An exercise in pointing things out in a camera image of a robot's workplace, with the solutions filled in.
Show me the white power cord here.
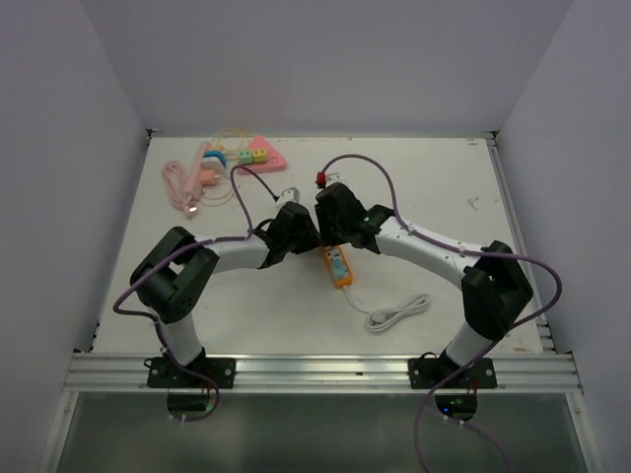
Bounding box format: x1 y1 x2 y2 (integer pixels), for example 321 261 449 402
343 287 432 335

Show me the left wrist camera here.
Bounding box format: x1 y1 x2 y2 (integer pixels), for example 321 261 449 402
276 187 301 208

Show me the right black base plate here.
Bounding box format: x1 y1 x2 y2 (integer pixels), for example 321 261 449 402
407 352 498 389

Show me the green USB charger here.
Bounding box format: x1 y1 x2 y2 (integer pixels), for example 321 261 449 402
239 150 252 165

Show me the pink thin charging cable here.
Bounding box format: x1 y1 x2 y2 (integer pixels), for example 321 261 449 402
196 167 243 208

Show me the yellow charging cable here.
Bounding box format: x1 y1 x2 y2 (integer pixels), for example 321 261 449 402
211 127 253 153

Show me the aluminium rail frame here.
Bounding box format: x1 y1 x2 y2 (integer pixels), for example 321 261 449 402
63 354 582 393

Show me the orange power strip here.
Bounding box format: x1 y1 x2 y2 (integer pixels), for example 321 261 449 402
322 245 354 290

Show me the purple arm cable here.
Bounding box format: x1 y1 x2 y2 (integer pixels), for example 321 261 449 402
322 154 564 473
112 165 292 425

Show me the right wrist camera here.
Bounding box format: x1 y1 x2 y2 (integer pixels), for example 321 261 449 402
315 171 347 189

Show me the pink triangular power strip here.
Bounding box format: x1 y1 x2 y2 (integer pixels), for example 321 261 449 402
237 135 287 173

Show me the pink long power strip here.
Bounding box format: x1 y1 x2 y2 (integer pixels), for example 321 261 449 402
185 142 209 196

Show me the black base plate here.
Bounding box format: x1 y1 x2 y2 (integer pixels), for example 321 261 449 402
143 357 237 389
407 352 498 389

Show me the peach USB charger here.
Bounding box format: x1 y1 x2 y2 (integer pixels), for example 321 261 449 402
198 169 219 187

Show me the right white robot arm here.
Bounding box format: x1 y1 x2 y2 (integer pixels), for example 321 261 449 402
315 182 533 387

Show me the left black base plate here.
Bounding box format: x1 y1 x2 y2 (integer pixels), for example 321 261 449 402
143 357 237 389

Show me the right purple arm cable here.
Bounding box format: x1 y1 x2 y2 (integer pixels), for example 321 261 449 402
322 154 564 473

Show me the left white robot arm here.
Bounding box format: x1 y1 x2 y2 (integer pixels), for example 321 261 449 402
129 202 320 387

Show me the blue plug adapter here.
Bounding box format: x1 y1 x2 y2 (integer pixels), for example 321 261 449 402
201 150 228 172

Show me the yellow USB charger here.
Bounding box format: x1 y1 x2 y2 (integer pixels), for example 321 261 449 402
251 148 269 164

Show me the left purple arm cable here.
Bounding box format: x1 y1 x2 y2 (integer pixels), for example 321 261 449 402
112 165 292 425

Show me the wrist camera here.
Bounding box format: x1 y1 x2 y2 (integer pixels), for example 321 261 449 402
276 187 301 208
315 171 347 189

